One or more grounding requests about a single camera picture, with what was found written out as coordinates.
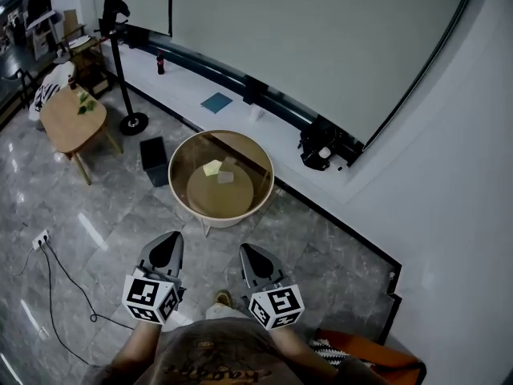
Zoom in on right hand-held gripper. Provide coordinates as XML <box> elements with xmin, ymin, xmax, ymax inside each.
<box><xmin>239</xmin><ymin>243</ymin><xmax>305</xmax><ymax>331</ymax></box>

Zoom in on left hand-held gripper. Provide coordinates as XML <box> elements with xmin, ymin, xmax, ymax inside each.
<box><xmin>122</xmin><ymin>230</ymin><xmax>188</xmax><ymax>326</ymax></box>

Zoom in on black waste bin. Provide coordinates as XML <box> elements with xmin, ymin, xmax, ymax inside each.
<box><xmin>139</xmin><ymin>136</ymin><xmax>169</xmax><ymax>188</ymax></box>

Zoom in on person's right forearm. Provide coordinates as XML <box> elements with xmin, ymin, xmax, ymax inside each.
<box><xmin>268</xmin><ymin>326</ymin><xmax>341</xmax><ymax>381</ymax></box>

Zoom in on person's left forearm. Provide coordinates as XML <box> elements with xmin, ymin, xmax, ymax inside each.
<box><xmin>108</xmin><ymin>319</ymin><xmax>168</xmax><ymax>385</ymax></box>

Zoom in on round glass-top side table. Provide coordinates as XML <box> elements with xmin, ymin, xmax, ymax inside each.
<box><xmin>167</xmin><ymin>129</ymin><xmax>276</xmax><ymax>238</ymax></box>

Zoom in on person's light trousers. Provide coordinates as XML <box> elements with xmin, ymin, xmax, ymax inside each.
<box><xmin>204</xmin><ymin>302</ymin><xmax>249</xmax><ymax>325</ymax></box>

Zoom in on person's brown shirt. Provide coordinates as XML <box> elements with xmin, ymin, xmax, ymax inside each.
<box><xmin>79</xmin><ymin>318</ymin><xmax>386</xmax><ymax>385</ymax></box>

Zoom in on black white striped cushion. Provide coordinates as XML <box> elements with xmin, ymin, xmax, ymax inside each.
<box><xmin>310</xmin><ymin>337</ymin><xmax>349</xmax><ymax>367</ymax></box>

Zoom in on white power strip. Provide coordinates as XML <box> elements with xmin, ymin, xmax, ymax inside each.
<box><xmin>31</xmin><ymin>229</ymin><xmax>51</xmax><ymax>251</ymax></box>

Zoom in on black bag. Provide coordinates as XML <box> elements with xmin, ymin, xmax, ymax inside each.
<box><xmin>297</xmin><ymin>115</ymin><xmax>345</xmax><ymax>172</ymax></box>

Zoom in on orange sofa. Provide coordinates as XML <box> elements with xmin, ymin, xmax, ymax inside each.
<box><xmin>308</xmin><ymin>329</ymin><xmax>428</xmax><ymax>385</ymax></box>

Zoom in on teal notebook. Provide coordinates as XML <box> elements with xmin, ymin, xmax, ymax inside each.
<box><xmin>200</xmin><ymin>91</ymin><xmax>234</xmax><ymax>115</ymax></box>

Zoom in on wooden side table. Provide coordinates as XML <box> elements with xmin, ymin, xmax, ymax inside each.
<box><xmin>38</xmin><ymin>85</ymin><xmax>123</xmax><ymax>186</ymax></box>

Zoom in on black screen housing bar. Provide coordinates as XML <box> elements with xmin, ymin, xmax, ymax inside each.
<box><xmin>123</xmin><ymin>26</ymin><xmax>366</xmax><ymax>168</ymax></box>

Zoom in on black white patterned cloth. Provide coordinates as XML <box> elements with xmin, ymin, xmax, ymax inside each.
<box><xmin>27</xmin><ymin>61</ymin><xmax>77</xmax><ymax>122</ymax></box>

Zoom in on black coat rack stand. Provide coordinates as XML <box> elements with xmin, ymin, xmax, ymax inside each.
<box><xmin>79</xmin><ymin>0</ymin><xmax>150</xmax><ymax>137</ymax></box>

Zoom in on wooden chair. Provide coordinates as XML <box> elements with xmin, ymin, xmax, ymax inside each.
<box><xmin>59</xmin><ymin>22</ymin><xmax>114</xmax><ymax>98</ymax></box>

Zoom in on white projection screen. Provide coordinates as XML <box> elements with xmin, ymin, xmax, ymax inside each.
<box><xmin>119</xmin><ymin>0</ymin><xmax>482</xmax><ymax>148</ymax></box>

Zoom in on cardboard box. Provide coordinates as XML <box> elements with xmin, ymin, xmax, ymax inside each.
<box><xmin>63</xmin><ymin>9</ymin><xmax>79</xmax><ymax>35</ymax></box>

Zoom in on black power cable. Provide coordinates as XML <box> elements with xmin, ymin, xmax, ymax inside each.
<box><xmin>39</xmin><ymin>242</ymin><xmax>91</xmax><ymax>367</ymax></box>
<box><xmin>44</xmin><ymin>238</ymin><xmax>135</xmax><ymax>331</ymax></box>

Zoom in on white power cable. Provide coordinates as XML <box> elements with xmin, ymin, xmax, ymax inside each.
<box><xmin>10</xmin><ymin>246</ymin><xmax>39</xmax><ymax>276</ymax></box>

